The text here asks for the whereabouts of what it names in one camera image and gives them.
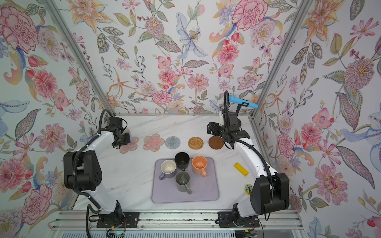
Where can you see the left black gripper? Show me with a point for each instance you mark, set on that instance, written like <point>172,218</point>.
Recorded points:
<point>127,140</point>

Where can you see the yellow pencil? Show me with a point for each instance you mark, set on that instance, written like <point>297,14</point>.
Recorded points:
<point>241,169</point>

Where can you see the grey round patterned coaster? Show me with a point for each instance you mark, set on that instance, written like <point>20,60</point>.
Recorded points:
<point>173,142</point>

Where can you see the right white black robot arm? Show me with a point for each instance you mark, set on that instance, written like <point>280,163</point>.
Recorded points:
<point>270,192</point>

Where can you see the yellow round sticker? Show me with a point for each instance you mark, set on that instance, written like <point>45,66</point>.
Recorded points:
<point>248,189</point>

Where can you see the pink flower coaster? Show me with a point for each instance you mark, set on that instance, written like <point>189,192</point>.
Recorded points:
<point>153,143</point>
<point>130,147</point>

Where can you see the dark grey mug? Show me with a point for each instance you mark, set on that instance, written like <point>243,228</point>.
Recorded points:
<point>183,182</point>

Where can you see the brown wooden round coaster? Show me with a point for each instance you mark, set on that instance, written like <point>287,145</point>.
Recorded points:
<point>216,142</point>

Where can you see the blue microphone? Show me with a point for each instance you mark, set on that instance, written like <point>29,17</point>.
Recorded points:
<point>242,102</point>

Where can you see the lavender rectangular mat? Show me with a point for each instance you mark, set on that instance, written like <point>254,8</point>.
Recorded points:
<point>191,188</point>

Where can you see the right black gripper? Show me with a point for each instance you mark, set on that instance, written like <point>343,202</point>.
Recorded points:
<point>214,125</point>

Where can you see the black microphone stand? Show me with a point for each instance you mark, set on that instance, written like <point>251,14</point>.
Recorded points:
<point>239,106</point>

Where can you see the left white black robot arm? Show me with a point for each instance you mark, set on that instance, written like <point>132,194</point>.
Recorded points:
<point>83,174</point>

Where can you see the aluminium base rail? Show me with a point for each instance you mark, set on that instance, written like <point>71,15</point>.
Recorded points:
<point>150,220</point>

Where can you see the grey mug cream interior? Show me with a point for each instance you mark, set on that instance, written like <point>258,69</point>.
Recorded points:
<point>168,169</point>

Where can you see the black mug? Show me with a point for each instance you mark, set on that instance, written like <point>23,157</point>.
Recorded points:
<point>182,160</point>

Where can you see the orange mug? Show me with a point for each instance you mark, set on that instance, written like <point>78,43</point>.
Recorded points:
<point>199,165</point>

